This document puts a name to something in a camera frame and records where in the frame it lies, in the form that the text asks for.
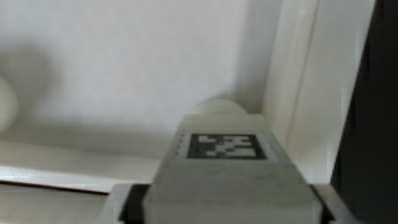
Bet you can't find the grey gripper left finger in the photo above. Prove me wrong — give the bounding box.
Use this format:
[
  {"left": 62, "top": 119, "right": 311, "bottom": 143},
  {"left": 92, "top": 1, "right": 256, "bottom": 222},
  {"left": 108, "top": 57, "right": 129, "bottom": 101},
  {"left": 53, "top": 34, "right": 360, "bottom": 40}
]
[{"left": 97, "top": 184, "right": 149, "bottom": 224}]

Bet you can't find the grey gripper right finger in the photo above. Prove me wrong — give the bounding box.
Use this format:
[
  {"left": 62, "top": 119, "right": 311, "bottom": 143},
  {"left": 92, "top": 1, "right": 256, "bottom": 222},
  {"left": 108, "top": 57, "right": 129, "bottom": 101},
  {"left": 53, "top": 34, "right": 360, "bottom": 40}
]
[{"left": 311, "top": 184, "right": 359, "bottom": 224}]

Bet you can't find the white leg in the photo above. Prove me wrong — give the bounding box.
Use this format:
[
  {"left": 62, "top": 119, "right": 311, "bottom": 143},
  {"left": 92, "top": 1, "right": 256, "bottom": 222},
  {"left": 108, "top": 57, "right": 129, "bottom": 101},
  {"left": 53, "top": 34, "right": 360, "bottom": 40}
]
[{"left": 144, "top": 99, "right": 323, "bottom": 224}]

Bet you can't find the white square tabletop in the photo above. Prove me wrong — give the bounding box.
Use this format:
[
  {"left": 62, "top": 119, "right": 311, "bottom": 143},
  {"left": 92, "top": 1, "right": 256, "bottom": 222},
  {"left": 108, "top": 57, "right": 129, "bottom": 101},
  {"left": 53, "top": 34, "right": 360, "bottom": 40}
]
[{"left": 0, "top": 0, "right": 376, "bottom": 192}]

